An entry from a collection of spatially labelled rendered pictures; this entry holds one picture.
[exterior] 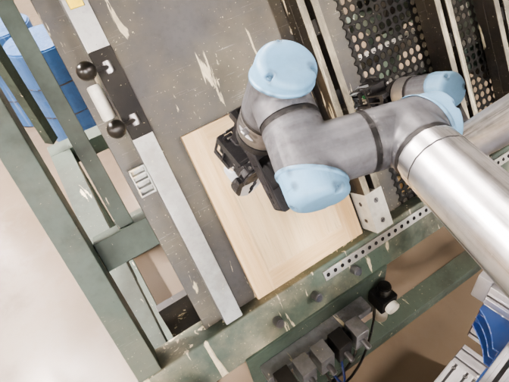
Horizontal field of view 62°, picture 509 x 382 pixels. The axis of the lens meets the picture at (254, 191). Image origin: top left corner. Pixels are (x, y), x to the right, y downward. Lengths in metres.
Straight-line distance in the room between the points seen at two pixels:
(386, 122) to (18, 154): 0.74
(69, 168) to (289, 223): 1.14
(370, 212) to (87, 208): 1.08
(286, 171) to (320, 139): 0.05
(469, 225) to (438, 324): 1.80
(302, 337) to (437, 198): 0.92
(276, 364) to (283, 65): 0.94
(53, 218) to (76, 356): 1.47
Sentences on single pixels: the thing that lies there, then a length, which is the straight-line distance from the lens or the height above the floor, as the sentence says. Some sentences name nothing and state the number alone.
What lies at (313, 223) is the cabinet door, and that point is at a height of 0.98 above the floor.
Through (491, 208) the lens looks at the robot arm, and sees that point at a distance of 0.41.
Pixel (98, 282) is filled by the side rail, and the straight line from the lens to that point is 1.03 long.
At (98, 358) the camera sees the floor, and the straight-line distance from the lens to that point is 2.33.
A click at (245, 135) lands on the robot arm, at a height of 1.56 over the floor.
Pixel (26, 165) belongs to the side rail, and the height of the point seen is 1.40.
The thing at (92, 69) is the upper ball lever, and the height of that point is 1.55.
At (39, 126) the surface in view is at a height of 0.94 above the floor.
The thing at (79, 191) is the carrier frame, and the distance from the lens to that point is 1.86.
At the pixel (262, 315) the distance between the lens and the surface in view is 1.18.
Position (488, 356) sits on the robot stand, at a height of 0.86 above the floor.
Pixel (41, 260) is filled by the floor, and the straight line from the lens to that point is 2.87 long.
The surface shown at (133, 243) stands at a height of 1.12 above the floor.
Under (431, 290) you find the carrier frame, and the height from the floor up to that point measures 0.18.
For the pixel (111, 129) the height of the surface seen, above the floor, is 1.45.
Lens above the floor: 1.92
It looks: 45 degrees down
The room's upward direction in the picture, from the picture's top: 11 degrees counter-clockwise
